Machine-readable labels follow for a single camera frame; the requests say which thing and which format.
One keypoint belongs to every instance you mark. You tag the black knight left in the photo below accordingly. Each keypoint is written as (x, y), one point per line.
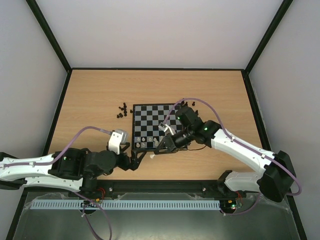
(120, 115)

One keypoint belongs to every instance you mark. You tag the black enclosure frame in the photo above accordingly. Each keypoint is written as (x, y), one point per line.
(258, 118)

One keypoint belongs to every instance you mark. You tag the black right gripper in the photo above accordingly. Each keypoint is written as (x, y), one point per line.
(170, 142)

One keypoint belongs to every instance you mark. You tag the white slotted cable duct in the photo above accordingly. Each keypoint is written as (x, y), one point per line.
(76, 204)

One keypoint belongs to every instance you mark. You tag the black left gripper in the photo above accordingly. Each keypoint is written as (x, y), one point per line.
(134, 163)

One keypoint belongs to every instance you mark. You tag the black and silver chessboard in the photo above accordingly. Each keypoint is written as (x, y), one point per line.
(145, 122)

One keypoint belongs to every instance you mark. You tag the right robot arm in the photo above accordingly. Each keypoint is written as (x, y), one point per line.
(272, 173)

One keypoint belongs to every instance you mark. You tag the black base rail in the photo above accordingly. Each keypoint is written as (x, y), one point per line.
(159, 186)

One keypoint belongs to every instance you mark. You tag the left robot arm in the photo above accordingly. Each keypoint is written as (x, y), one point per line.
(76, 170)

